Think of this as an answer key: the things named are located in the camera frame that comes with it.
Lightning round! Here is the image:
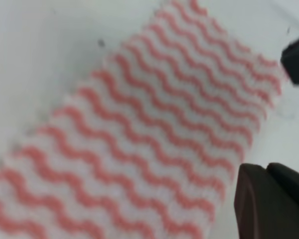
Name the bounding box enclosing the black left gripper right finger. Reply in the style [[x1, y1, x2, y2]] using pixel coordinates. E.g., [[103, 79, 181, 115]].
[[280, 39, 299, 85]]

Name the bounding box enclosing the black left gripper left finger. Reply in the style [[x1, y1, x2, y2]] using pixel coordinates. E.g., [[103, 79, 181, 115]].
[[234, 163, 299, 239]]

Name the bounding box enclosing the pink white striped towel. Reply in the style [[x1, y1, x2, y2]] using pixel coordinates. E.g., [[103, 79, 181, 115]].
[[0, 0, 286, 239]]

